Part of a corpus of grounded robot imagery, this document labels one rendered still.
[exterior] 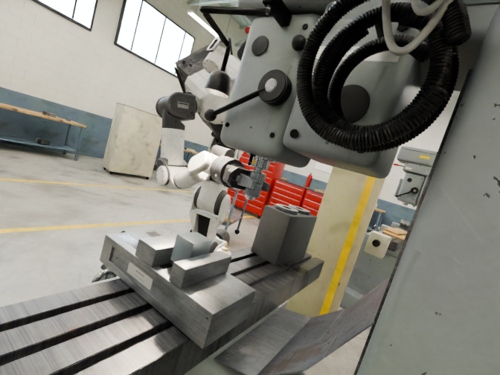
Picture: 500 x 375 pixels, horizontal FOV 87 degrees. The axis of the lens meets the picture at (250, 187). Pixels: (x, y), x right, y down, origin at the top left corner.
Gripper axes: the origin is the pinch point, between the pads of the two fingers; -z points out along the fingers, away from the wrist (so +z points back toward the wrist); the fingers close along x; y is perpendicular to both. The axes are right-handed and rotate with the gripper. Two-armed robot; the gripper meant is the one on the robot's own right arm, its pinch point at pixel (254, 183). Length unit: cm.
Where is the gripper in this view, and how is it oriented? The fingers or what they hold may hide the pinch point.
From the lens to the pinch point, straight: 70.5
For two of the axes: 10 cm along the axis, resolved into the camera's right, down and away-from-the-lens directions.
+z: -5.7, -2.7, 7.7
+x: 7.7, 1.6, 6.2
